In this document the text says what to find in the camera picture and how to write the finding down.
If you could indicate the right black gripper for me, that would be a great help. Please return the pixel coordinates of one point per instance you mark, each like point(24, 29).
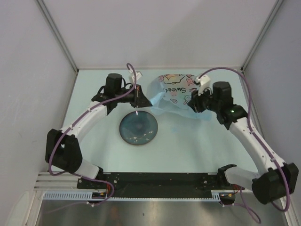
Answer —
point(194, 102)

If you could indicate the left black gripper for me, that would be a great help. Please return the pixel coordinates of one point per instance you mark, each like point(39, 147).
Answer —
point(140, 100)

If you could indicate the light blue printed plastic bag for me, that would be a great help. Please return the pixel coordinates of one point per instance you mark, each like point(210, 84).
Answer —
point(170, 93)

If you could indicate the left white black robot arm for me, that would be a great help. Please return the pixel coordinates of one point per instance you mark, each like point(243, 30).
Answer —
point(63, 146)

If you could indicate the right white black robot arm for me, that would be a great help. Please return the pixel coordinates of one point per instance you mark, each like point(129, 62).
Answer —
point(275, 178)

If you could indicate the dark blue ceramic plate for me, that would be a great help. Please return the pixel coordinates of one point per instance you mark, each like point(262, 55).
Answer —
point(138, 128)

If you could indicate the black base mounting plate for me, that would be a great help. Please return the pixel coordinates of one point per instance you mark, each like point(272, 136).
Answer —
point(167, 185)

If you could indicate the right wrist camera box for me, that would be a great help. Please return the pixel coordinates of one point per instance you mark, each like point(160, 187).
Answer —
point(203, 82)

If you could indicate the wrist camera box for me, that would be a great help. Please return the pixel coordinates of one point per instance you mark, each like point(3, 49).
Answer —
point(133, 78)
point(203, 82)

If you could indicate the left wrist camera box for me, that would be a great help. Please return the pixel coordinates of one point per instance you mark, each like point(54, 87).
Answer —
point(133, 78)

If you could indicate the white slotted cable duct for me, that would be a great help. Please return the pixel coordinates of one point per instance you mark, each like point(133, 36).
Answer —
point(100, 196)

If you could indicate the aluminium frame rail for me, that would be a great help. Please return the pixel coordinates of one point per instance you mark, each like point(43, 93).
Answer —
point(63, 182)

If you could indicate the right corner aluminium post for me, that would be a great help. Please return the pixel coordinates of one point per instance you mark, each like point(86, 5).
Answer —
point(267, 24)

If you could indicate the corner aluminium post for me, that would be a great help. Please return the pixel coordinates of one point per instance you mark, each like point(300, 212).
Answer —
point(267, 24)
point(56, 33)

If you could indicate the left corner aluminium post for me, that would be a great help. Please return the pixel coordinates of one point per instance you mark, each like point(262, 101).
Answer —
point(56, 33)

